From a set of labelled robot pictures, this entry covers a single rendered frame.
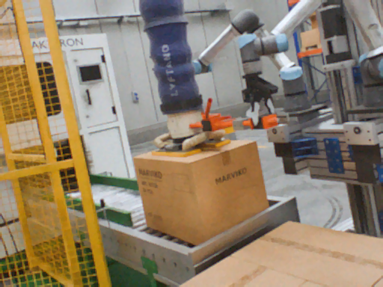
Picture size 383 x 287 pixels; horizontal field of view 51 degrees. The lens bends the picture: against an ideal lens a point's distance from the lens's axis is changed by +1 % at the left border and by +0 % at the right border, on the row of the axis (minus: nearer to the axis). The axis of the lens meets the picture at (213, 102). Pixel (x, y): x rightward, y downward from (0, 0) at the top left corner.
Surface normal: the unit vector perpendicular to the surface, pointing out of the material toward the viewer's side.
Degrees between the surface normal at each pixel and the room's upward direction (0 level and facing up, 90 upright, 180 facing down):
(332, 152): 90
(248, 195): 90
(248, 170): 90
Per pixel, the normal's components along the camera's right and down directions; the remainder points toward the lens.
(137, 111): 0.56, -0.07
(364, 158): -0.80, 0.18
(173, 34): 0.46, 0.18
